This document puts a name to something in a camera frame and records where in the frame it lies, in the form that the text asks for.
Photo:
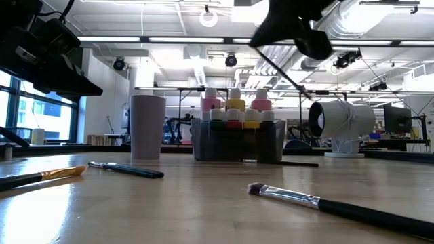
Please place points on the small black overhead camera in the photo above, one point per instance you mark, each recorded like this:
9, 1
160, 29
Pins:
231, 60
118, 64

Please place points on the black computer monitor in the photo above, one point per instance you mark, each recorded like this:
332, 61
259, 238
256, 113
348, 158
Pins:
396, 118

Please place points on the long gold-ferrule paintbrush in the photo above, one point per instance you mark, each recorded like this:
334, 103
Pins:
281, 73

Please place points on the large pink paint bottle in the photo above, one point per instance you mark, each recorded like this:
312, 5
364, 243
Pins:
261, 101
210, 101

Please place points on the large yellow paint bottle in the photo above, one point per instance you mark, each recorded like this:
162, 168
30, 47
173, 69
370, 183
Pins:
235, 101

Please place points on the grey-blue paint bottle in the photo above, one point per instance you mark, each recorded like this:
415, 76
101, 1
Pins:
205, 116

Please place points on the black ceiling-mounted device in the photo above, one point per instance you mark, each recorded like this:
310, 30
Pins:
378, 86
346, 59

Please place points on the silver ceiling air duct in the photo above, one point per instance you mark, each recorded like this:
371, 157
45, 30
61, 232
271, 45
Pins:
346, 23

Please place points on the overhead frame bar with lights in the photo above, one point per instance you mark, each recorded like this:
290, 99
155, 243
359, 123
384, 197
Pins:
144, 39

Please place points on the white cup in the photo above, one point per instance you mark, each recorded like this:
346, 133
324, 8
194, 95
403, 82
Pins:
147, 128

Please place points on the black background robot arm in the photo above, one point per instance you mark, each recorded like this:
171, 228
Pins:
176, 120

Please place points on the black chair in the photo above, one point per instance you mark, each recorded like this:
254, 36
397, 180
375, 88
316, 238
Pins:
298, 145

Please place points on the wooden slat crate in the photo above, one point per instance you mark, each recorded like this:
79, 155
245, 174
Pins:
100, 140

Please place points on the dark-framed window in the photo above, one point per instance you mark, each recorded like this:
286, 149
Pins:
47, 115

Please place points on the wide silver-ferrule paintbrush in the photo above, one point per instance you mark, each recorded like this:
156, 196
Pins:
288, 196

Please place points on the round white ceiling lamp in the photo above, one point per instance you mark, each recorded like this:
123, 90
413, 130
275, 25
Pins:
201, 18

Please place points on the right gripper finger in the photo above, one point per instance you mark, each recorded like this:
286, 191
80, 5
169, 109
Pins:
315, 44
288, 20

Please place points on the white cylindrical desk fan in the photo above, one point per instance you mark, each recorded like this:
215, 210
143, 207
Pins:
359, 118

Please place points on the white canister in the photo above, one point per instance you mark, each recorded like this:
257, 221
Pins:
38, 136

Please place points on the small black-tip paintbrush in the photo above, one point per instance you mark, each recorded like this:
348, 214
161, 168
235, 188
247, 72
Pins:
146, 170

